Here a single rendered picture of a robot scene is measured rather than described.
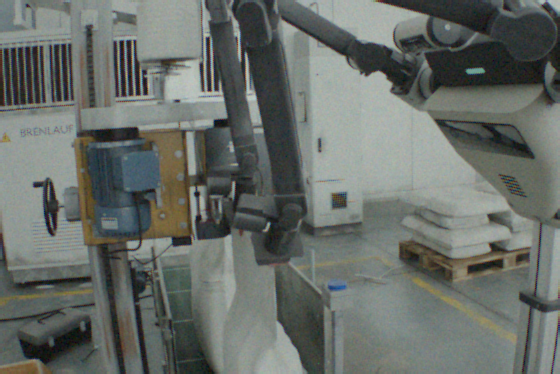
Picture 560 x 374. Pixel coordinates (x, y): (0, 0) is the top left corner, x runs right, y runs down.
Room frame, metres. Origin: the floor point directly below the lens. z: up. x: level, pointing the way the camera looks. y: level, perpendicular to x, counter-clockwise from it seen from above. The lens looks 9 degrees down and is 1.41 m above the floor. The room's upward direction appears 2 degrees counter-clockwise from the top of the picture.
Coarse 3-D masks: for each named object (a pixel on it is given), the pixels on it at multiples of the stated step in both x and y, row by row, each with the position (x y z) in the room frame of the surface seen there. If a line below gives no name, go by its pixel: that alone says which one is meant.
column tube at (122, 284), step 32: (96, 0) 1.46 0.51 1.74; (96, 32) 1.46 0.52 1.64; (96, 64) 1.46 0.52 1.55; (96, 96) 1.46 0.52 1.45; (96, 256) 1.45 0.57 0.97; (128, 256) 1.55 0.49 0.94; (96, 288) 1.45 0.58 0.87; (128, 288) 1.47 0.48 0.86; (128, 320) 1.47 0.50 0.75; (128, 352) 1.47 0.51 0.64
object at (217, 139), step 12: (204, 132) 1.49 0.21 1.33; (216, 132) 1.50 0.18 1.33; (228, 132) 1.51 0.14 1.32; (216, 144) 1.50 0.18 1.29; (228, 144) 1.51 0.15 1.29; (264, 144) 1.54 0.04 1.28; (216, 156) 1.50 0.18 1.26; (228, 156) 1.51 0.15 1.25; (264, 156) 1.54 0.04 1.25; (264, 168) 1.54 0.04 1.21; (264, 180) 1.54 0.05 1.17; (204, 192) 1.54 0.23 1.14; (264, 192) 1.54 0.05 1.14
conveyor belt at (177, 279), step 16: (176, 272) 3.06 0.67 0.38; (176, 288) 2.77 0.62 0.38; (176, 304) 2.52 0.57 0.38; (176, 320) 2.31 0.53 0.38; (192, 320) 2.31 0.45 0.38; (176, 336) 2.13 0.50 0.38; (192, 336) 2.13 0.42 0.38; (176, 352) 1.97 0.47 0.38; (192, 352) 1.97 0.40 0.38; (192, 368) 1.83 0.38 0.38; (208, 368) 1.83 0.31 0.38
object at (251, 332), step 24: (240, 240) 1.39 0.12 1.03; (240, 264) 1.41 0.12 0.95; (240, 288) 1.43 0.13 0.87; (264, 288) 1.15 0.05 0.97; (240, 312) 1.31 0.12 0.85; (264, 312) 1.16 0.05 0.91; (240, 336) 1.20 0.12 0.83; (264, 336) 1.13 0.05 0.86; (240, 360) 1.11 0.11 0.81; (264, 360) 1.07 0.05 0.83; (288, 360) 1.07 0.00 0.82
